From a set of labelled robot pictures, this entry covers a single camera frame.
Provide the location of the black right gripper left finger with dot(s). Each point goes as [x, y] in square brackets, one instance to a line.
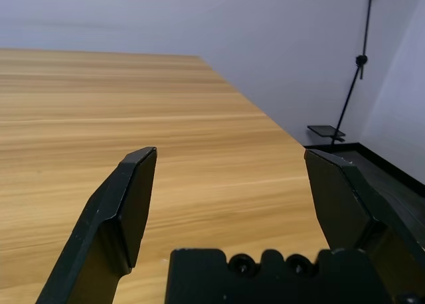
[113, 217]

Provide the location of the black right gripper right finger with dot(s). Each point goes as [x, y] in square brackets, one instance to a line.
[338, 197]

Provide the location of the black stand tray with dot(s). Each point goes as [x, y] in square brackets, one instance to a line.
[327, 130]

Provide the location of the black stand pole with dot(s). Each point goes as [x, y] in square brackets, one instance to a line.
[364, 28]

